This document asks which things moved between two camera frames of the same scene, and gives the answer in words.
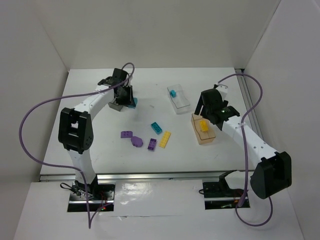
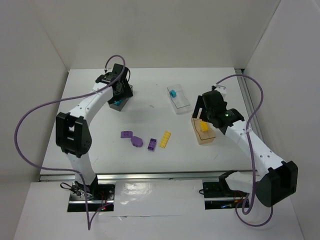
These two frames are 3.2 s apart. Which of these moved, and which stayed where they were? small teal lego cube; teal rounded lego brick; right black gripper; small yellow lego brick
Moved: teal rounded lego brick
Stayed: right black gripper; small yellow lego brick; small teal lego cube
